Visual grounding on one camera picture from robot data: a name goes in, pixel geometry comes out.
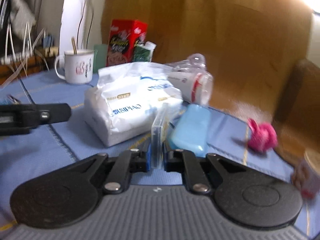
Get pink fluffy toy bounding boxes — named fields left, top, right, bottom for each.
left=247, top=119, right=278, bottom=153

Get blue glasses case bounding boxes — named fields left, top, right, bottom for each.
left=168, top=104, right=211, bottom=157

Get yellow card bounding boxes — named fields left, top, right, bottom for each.
left=151, top=103, right=169, bottom=169

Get purple pen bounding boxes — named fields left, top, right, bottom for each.
left=6, top=95, right=21, bottom=105

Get blue striped tablecloth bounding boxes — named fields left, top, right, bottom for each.
left=1, top=72, right=319, bottom=239

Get white enamel mug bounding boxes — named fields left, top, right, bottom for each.
left=54, top=49, right=95, bottom=85

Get brown chair back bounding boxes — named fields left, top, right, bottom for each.
left=272, top=59, right=319, bottom=166

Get white router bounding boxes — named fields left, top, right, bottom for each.
left=1, top=22, right=49, bottom=69

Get white tissue pack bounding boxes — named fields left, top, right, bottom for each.
left=84, top=62, right=183, bottom=147

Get paper cups in plastic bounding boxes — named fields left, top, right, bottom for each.
left=167, top=53, right=214, bottom=106

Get red snack box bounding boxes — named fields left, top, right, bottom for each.
left=106, top=20, right=148, bottom=67

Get green white bottle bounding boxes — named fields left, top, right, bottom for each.
left=132, top=41, right=156, bottom=62

